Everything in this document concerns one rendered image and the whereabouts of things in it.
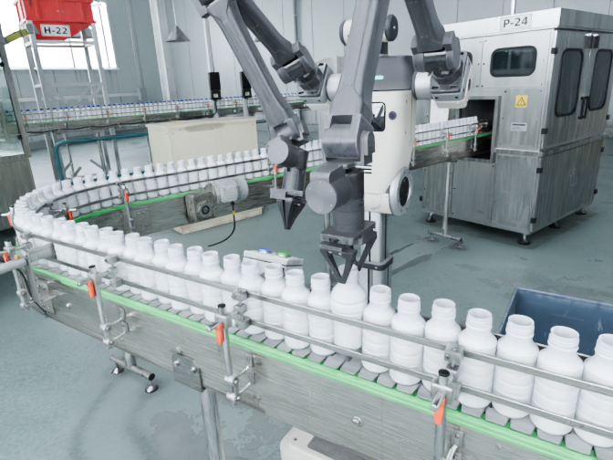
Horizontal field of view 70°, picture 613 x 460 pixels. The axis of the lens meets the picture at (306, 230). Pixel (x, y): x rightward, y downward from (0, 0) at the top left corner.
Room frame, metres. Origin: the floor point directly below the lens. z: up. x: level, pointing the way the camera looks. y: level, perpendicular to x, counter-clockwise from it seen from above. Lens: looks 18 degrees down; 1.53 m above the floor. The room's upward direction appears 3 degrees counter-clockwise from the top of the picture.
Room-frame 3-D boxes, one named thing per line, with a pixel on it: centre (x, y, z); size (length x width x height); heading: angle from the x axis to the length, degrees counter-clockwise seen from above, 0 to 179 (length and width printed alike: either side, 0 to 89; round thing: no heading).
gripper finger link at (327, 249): (0.74, -0.07, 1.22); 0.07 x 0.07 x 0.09; 57
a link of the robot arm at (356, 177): (0.75, -0.07, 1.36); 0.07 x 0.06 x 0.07; 147
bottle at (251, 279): (0.89, 0.13, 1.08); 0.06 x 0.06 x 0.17
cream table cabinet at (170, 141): (5.21, 1.14, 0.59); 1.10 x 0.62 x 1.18; 129
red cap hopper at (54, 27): (6.96, 3.43, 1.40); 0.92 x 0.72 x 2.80; 129
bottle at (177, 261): (1.02, 0.32, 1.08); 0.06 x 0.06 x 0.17
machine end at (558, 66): (4.72, -2.25, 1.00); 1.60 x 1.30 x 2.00; 129
